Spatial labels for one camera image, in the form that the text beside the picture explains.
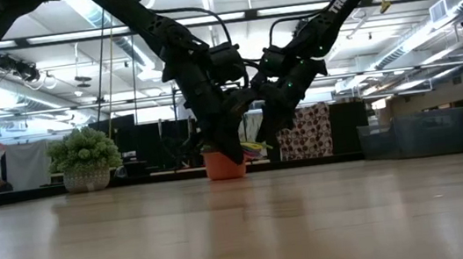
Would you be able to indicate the brown patterned hanging cloth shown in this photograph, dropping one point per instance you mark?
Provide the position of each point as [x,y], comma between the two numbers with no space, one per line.
[307,131]

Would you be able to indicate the yellow hanging hook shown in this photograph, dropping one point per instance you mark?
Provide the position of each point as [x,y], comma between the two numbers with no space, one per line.
[385,6]

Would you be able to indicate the black ceiling-mounted device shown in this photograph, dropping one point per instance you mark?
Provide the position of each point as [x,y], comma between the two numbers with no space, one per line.
[18,67]

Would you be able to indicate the grey hanging cloth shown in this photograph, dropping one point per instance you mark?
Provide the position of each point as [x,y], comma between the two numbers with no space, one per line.
[28,165]

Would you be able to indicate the black aluminium table frame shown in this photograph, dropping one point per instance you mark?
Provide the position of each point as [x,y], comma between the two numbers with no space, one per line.
[306,162]

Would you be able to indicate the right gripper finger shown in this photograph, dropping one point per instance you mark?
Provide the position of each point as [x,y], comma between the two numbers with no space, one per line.
[277,121]

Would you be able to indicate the grey plastic basket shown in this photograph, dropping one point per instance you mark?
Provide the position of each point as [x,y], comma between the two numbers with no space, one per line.
[414,136]

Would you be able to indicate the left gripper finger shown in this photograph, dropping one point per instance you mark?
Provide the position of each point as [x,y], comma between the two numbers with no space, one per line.
[229,143]

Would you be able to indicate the black partition panel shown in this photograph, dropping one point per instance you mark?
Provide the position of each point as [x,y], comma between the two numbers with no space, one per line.
[348,128]

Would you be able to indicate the green potted artificial plant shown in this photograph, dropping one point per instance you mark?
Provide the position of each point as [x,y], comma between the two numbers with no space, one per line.
[84,154]

